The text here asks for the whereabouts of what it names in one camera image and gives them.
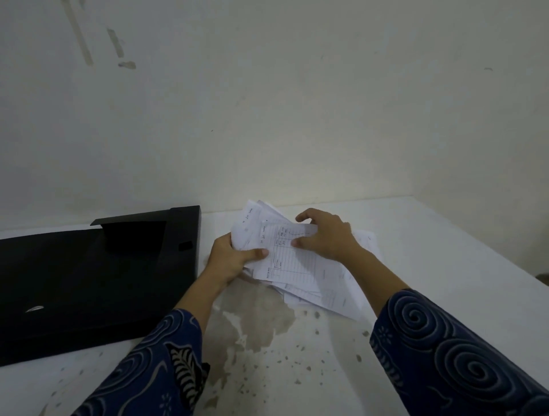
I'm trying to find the person's left hand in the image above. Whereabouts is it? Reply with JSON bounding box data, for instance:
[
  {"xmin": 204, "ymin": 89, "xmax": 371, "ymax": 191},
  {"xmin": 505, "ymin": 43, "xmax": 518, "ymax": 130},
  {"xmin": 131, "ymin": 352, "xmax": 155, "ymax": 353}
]
[{"xmin": 200, "ymin": 233, "xmax": 270, "ymax": 297}]

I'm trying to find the person's right hand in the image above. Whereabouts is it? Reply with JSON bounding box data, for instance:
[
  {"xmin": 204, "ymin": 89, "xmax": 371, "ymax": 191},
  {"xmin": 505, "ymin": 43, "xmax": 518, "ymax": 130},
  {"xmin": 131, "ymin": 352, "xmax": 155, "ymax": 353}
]
[{"xmin": 291, "ymin": 208, "xmax": 366, "ymax": 266}]

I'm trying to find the pile of white printed papers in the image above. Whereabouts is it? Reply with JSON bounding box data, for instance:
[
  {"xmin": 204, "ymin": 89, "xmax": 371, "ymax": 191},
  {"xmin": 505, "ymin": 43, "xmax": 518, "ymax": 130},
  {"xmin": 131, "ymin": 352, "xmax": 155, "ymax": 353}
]
[{"xmin": 230, "ymin": 199, "xmax": 380, "ymax": 321}]

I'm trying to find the person's left forearm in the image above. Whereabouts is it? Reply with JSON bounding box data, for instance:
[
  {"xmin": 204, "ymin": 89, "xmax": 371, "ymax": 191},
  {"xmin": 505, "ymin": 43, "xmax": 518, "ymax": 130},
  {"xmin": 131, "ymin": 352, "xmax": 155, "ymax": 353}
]
[{"xmin": 70, "ymin": 278, "xmax": 225, "ymax": 416}]

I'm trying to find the person's right forearm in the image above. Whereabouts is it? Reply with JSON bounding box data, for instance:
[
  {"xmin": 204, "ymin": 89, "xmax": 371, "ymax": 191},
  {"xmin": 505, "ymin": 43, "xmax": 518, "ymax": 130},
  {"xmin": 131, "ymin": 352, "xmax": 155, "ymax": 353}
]
[{"xmin": 342, "ymin": 247, "xmax": 549, "ymax": 416}]

